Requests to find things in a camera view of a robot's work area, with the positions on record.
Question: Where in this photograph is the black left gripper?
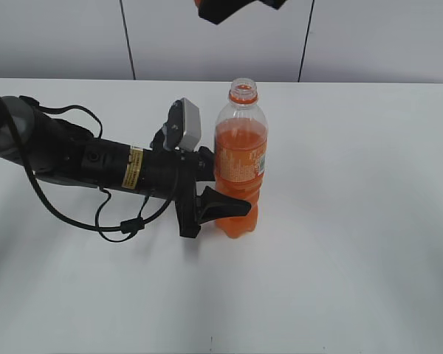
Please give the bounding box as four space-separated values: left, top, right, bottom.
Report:
142 127 251 238

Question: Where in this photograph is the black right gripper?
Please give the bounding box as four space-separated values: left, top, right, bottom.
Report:
198 0 286 25

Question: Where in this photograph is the orange soda bottle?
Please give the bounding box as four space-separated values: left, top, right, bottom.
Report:
214 77 268 238

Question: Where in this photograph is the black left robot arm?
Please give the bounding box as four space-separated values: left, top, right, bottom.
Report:
0 96 252 238

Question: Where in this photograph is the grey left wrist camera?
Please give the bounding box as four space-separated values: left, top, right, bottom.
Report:
162 97 202 152

